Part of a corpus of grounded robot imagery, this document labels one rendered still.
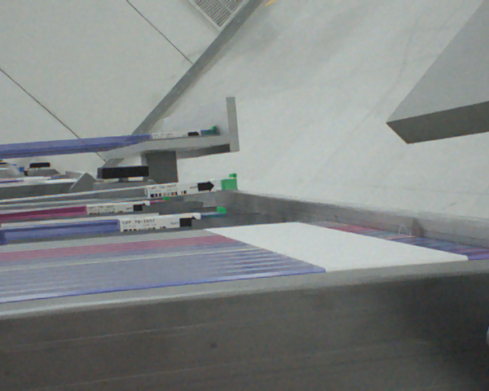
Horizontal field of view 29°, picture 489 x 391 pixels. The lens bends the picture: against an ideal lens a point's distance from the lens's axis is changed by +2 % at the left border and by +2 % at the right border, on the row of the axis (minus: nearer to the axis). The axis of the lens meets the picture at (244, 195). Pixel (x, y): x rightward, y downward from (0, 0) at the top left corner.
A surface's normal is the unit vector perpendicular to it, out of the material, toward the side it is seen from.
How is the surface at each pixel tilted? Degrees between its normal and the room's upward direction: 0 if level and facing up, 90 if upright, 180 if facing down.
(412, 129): 90
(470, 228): 45
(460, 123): 90
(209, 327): 90
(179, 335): 90
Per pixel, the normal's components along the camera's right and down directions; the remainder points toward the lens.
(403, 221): -0.96, 0.07
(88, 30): 0.28, 0.03
